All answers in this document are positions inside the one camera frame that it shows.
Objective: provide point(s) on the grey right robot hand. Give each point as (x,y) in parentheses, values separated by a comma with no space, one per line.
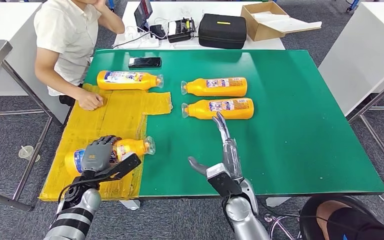
(231,157)

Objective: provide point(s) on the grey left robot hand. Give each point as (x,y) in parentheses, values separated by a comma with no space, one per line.
(97,155)

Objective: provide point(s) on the orange detergent bottle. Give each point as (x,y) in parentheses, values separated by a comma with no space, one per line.
(198,88)
(202,112)
(130,147)
(150,81)

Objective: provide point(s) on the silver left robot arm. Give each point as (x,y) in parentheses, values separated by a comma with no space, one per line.
(76,212)

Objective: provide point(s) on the yellow taped cardboard mat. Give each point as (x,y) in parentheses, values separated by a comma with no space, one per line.
(112,116)

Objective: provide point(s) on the white table foot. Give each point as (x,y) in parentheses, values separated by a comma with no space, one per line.
(129,205)
(278,202)

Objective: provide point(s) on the clear plastic cup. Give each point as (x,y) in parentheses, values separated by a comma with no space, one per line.
(26,153)

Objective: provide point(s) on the chrome chair base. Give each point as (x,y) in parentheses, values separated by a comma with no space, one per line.
(281,228)

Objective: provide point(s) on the black chair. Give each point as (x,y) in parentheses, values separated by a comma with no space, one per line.
(306,215)

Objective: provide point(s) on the black smartphone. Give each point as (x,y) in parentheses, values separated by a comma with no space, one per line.
(145,62)

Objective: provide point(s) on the white power strip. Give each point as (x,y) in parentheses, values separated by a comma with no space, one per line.
(144,44)

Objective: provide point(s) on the person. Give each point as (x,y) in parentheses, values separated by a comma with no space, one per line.
(361,228)
(62,36)

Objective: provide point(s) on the black zip case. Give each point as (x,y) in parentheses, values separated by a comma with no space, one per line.
(222,32)

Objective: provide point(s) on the brown cardboard box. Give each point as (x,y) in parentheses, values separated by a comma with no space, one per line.
(261,32)

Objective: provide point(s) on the black label printer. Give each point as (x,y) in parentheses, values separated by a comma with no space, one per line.
(181,30)

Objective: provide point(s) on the black power adapter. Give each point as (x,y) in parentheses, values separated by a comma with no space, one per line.
(158,31)

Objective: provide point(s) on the white sheet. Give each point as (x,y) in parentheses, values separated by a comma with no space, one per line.
(288,22)

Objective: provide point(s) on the dark tablet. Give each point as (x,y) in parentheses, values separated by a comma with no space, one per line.
(143,13)

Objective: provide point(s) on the white table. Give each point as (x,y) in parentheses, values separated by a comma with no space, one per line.
(0,20)
(361,49)
(212,6)

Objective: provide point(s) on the blue metal rack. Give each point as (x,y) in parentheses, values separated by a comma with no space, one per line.
(351,5)

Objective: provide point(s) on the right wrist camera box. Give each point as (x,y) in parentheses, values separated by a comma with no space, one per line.
(223,185)

